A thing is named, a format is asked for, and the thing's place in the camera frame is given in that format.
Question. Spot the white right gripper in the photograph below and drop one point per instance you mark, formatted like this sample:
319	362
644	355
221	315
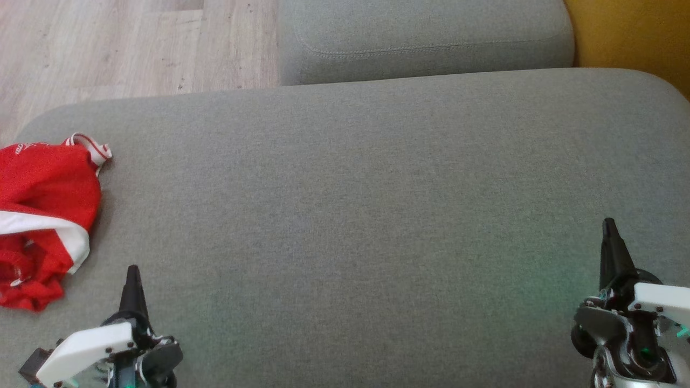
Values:
657	302

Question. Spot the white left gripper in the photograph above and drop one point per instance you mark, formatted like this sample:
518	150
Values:
86	345

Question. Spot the small grey sofa cushion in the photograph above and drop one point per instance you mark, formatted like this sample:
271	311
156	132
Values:
431	32

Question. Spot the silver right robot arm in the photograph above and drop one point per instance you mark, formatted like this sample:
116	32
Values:
599	374

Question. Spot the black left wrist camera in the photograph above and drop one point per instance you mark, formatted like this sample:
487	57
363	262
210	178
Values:
35	364

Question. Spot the red basketball jersey white sleeves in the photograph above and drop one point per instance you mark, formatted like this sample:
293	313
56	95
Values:
48	183

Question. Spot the large grey sofa seat cushion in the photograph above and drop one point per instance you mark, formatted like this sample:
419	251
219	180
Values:
350	215

